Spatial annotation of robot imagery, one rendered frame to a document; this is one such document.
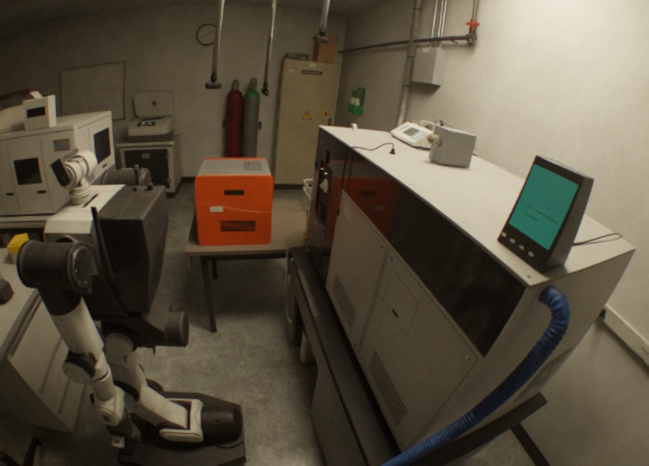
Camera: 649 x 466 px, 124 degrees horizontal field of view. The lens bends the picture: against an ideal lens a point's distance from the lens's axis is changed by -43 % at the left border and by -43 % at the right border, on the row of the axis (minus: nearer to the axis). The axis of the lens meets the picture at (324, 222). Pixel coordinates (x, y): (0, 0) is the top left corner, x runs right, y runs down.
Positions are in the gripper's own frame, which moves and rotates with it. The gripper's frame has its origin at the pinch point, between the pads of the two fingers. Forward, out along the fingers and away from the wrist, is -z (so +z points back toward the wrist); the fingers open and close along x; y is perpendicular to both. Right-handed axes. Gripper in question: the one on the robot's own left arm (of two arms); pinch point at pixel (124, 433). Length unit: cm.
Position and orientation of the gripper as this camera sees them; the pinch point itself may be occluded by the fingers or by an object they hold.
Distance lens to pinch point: 126.3
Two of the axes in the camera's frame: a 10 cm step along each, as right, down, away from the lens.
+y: 2.2, 4.6, -8.6
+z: 3.1, -8.7, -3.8
